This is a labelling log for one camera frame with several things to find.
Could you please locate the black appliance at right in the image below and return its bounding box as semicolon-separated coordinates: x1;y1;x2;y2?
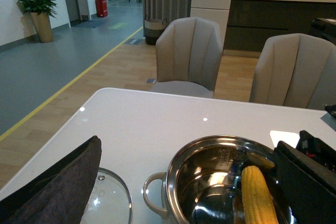
309;18;335;44

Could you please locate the yellow corn cob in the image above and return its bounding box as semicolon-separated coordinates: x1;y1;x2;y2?
241;166;278;223

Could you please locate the dark kitchen counter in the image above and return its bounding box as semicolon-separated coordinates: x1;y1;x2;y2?
224;0;335;52

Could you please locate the glass lid with knob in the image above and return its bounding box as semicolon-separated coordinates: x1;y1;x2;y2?
81;168;133;223

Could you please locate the woven basket with handles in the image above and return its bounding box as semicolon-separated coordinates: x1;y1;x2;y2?
144;15;168;45

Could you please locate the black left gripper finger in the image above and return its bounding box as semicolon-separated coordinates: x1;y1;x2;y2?
1;136;102;223

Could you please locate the right beige chair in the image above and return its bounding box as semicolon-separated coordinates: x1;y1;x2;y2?
249;33;335;110

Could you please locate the stainless steel pot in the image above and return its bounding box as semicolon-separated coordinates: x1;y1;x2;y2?
143;135;296;223

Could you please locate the beige chair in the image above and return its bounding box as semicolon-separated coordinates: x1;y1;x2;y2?
249;33;335;110
150;17;223;98

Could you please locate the left beige chair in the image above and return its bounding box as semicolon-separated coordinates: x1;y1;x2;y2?
150;17;223;98

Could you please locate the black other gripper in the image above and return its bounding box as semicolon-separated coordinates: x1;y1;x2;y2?
274;130;335;223

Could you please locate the green potted plant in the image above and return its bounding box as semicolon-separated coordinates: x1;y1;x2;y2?
18;0;57;43

